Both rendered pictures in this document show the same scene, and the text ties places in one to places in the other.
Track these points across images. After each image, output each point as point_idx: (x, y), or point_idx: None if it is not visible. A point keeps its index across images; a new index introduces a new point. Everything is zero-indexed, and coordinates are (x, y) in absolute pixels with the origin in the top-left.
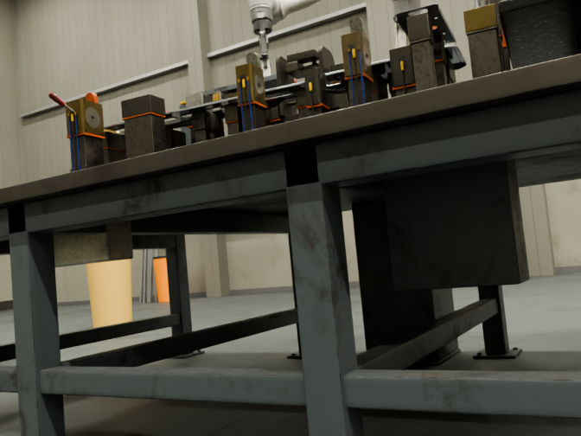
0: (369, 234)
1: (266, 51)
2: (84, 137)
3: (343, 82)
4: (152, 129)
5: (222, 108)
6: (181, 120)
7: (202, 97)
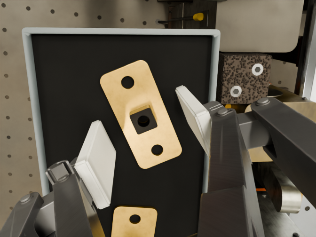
0: None
1: (286, 106)
2: None
3: None
4: None
5: (273, 164)
6: (304, 220)
7: (301, 232)
